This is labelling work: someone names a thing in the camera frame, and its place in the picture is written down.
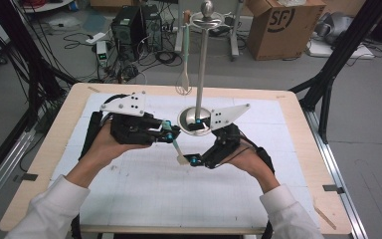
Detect large black computer tower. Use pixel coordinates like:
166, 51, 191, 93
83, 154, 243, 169
110, 5, 147, 63

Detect grey metal stand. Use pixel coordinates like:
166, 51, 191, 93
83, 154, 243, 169
174, 0, 247, 62

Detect white grid mat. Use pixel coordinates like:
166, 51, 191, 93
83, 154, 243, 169
48, 92, 321, 230

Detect brown cardboard box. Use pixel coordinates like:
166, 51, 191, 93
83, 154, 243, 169
246, 0, 327, 62

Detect black frame with cable bundle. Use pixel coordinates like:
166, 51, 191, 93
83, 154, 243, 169
0, 0, 79, 130

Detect person's left hand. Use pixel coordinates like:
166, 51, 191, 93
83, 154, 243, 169
79, 119, 152, 174

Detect small wooden spatula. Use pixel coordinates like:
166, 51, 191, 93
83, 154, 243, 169
161, 119, 191, 166

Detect white board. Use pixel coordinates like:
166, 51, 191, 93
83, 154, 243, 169
306, 38, 376, 61

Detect light wooden table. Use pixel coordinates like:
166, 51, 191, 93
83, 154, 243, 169
0, 82, 353, 236

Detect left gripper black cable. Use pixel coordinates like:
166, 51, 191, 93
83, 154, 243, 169
70, 94, 129, 239

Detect white round tabletop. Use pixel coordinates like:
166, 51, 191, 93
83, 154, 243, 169
19, 0, 76, 14

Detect coiled black cable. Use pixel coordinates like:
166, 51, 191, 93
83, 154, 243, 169
154, 49, 183, 68

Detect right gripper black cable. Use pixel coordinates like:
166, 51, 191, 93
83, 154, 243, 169
238, 130, 277, 239

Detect thin wooden stick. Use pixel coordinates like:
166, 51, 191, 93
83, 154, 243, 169
312, 198, 337, 231

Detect grey metal clamp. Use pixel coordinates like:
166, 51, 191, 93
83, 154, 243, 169
13, 172, 39, 182
322, 183, 345, 194

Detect person's right hand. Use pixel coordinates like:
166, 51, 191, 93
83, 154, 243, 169
226, 139, 281, 194

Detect steel utensil rack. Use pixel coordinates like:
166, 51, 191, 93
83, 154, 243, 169
177, 0, 225, 137

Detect white device with green display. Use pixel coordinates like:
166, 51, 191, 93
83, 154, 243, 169
95, 40, 109, 68

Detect grey bag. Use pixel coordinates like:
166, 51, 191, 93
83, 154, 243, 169
314, 11, 354, 46

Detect black frame strut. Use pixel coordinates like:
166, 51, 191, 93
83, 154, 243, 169
287, 0, 382, 145

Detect white power strip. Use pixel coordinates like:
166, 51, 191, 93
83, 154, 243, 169
85, 32, 107, 46

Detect wire whisk with wooden handle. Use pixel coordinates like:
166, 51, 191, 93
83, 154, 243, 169
176, 9, 195, 98

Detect slim black computer tower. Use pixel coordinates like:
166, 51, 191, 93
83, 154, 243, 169
141, 3, 164, 53

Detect aluminium rail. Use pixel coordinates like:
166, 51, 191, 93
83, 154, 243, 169
302, 108, 369, 239
0, 109, 48, 220

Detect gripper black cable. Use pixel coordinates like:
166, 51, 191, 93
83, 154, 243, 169
238, 130, 277, 239
70, 94, 129, 239

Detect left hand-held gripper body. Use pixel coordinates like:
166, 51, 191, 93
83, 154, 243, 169
99, 92, 166, 146

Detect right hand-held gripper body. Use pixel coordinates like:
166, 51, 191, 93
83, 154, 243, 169
202, 104, 252, 169

